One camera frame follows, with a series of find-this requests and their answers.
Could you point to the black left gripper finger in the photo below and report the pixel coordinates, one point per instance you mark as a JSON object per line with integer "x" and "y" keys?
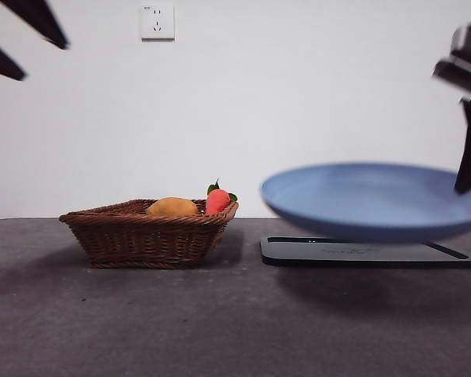
{"x": 39, "y": 19}
{"x": 2, "y": 59}

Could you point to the blue round plate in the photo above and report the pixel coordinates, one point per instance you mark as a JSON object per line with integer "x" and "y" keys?
{"x": 361, "y": 204}

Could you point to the black rectangular tray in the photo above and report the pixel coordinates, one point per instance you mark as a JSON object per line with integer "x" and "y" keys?
{"x": 298, "y": 255}

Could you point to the brown wicker basket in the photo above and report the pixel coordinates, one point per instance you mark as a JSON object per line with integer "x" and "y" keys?
{"x": 141, "y": 239}

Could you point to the orange carrot with green leaves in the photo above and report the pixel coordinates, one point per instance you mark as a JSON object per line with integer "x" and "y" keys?
{"x": 216, "y": 201}

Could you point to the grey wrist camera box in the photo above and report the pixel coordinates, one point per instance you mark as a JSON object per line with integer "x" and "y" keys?
{"x": 469, "y": 39}

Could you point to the white wall socket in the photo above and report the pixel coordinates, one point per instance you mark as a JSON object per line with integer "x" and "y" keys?
{"x": 158, "y": 23}

